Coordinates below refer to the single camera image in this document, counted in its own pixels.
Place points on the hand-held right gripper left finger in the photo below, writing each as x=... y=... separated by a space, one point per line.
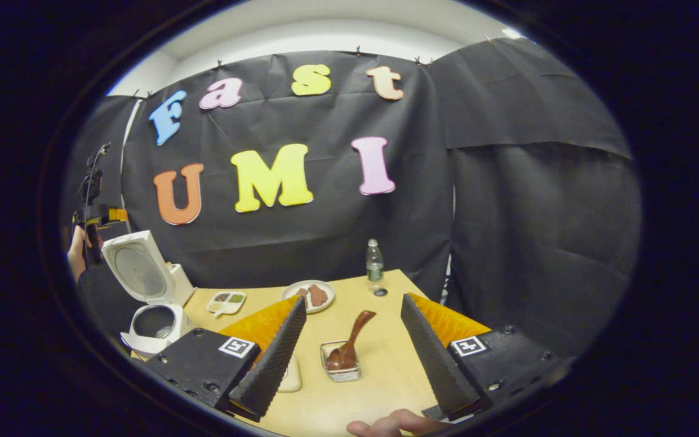
x=267 y=364

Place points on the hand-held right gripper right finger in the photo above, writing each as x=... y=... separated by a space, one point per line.
x=440 y=364

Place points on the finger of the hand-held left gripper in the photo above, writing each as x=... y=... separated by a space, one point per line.
x=118 y=215

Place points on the clear plastic rice box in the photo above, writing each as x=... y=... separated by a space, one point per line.
x=293 y=364

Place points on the heap of white rice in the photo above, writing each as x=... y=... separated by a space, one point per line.
x=289 y=379

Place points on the white rice cooker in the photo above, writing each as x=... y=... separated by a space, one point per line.
x=143 y=273

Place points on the clear chopstick holder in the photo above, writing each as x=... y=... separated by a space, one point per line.
x=340 y=374

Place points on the brown wooden spoon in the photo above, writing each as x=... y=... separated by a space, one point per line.
x=342 y=358

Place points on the round white plate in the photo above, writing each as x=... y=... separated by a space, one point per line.
x=310 y=309

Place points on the white divided condiment dish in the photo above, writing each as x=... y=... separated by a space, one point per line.
x=226 y=303

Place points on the brown meat piece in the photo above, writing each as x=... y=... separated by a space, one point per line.
x=304 y=295
x=318 y=295

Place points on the white toaster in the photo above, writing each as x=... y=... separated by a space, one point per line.
x=182 y=291

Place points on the green label water bottle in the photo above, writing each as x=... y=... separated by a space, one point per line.
x=374 y=267

